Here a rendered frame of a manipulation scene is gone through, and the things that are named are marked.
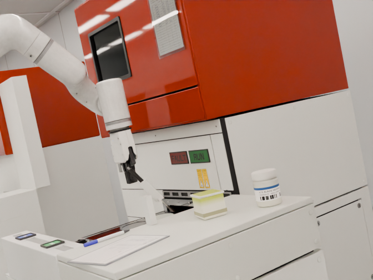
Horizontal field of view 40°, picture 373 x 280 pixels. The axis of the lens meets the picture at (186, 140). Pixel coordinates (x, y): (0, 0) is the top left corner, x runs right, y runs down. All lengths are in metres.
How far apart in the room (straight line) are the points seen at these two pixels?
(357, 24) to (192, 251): 2.16
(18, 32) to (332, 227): 1.32
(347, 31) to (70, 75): 1.96
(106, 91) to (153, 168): 0.59
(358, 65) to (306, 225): 1.81
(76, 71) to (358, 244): 1.29
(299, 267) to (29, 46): 0.98
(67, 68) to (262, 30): 0.72
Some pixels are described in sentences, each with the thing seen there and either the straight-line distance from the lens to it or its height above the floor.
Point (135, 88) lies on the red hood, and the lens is 2.00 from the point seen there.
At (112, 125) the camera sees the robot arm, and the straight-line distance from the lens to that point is 1.61.
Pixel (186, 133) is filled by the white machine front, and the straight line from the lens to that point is 1.85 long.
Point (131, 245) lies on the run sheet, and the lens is 1.29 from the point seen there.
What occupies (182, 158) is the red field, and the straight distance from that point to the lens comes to 1.90.
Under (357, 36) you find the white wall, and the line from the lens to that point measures 3.12.
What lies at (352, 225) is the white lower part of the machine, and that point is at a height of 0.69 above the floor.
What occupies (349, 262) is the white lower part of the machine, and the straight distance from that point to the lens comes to 2.15.
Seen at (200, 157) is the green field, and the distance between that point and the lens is 1.81.
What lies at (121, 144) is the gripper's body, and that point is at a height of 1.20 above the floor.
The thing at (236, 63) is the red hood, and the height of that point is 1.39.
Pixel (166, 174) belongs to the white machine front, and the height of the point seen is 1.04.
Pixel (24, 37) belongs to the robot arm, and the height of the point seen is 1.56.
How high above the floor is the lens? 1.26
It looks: 3 degrees down
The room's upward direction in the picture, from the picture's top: 12 degrees counter-clockwise
